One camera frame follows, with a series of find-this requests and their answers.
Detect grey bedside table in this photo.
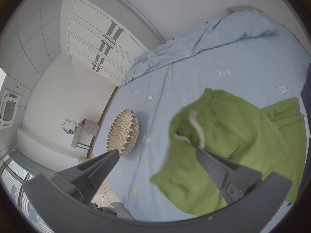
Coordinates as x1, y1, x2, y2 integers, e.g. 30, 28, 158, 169
226, 6, 264, 15

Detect window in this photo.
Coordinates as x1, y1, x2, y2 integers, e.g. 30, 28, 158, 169
0, 152, 49, 227

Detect white ceiling air conditioner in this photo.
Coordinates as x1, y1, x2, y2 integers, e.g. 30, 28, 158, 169
0, 89, 22, 128

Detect bed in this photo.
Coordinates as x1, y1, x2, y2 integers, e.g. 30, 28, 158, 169
93, 9, 311, 221

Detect round woven basket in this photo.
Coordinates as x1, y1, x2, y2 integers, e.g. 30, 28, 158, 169
106, 109, 140, 157

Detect green shorts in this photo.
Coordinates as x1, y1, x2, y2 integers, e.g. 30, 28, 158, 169
150, 88, 305, 216

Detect white wardrobe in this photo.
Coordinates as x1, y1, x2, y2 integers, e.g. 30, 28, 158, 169
59, 0, 166, 88

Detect white small table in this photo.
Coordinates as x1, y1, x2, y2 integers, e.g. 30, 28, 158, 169
71, 121, 100, 151

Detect pale blue quilt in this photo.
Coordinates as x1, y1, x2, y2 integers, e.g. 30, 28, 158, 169
121, 9, 278, 87

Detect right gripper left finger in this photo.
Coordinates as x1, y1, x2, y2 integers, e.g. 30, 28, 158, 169
52, 150, 120, 204

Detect white framed mirror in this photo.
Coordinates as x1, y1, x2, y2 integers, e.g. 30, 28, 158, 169
61, 120, 78, 136

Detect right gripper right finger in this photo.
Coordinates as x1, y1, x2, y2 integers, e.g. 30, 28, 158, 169
196, 146, 263, 206

